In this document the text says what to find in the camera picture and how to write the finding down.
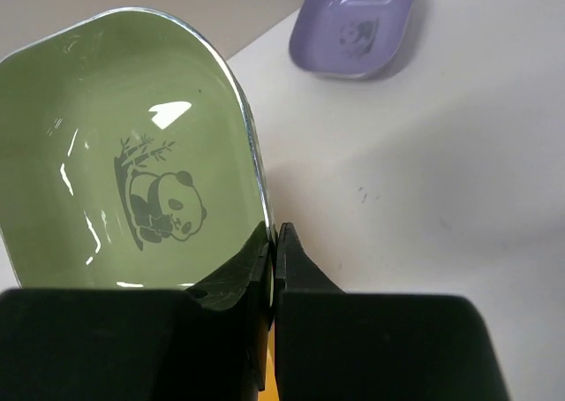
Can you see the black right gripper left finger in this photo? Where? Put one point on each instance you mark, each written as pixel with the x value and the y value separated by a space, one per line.
pixel 207 342

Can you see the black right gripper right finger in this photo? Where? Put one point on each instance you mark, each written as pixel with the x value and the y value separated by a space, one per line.
pixel 336 345

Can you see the green panda plate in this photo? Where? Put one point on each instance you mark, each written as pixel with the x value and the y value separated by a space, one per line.
pixel 129 161

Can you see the purple plate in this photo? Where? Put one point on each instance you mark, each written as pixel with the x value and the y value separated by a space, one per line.
pixel 349 39

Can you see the yellow plastic bin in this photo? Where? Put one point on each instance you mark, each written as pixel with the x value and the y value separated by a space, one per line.
pixel 270 393

